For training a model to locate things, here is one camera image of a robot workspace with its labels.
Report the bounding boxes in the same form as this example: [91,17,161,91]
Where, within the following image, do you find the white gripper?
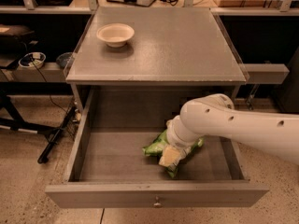
[159,116,203,168]

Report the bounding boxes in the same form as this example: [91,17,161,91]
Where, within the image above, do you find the green rice chip bag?
[142,131,204,178]

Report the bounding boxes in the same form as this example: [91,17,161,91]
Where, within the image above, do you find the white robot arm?
[159,94,299,167]

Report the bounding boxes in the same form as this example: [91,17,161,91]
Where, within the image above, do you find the metal drawer knob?
[153,196,163,208]

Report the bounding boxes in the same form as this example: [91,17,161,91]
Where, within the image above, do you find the open grey top drawer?
[46,87,268,208]

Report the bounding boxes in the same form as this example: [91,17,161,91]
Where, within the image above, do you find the grey cabinet with counter top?
[66,7,249,109]

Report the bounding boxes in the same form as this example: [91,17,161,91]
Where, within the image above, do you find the white paper bowl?
[96,23,135,48]

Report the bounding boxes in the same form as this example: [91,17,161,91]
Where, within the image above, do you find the dark round bowl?
[56,52,73,68]

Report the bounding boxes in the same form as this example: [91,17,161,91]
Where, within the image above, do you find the grey shelf rack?
[1,7,298,76]

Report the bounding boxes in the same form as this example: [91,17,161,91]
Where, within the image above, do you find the white bowl with black cable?
[19,52,46,69]

